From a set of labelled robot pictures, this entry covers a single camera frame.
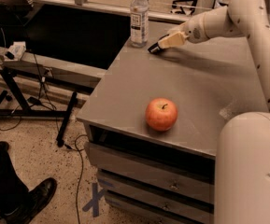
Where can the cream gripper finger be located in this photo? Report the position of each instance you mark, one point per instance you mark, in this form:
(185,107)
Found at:
(178,28)
(172,40)

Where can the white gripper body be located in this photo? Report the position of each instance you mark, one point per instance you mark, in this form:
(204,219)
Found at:
(194,29)

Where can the dark blue rxbar wrapper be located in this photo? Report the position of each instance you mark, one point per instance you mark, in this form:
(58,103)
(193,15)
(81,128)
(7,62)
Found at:
(158,46)

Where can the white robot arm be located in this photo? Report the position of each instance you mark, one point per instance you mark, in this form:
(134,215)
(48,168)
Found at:
(242,164)

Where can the clear plastic water bottle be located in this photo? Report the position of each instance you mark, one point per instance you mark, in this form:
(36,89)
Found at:
(139,22)

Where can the red apple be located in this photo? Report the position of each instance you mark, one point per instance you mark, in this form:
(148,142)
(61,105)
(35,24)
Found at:
(161,114)

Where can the grey drawer cabinet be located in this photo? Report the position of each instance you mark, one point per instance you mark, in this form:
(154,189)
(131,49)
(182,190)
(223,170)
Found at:
(168,176)

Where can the white device on desk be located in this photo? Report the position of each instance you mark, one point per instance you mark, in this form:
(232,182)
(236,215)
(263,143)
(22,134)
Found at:
(15,51)

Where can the blue tape floor mark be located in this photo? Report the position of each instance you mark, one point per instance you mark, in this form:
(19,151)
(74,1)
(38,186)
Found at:
(93,203)

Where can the black trouser leg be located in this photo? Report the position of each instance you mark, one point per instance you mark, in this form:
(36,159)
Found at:
(12,190)

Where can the black leather shoe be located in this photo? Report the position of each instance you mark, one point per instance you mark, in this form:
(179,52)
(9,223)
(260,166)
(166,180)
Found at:
(36,200)

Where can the black metal desk frame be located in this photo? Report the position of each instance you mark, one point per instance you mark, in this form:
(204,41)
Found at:
(27,111)

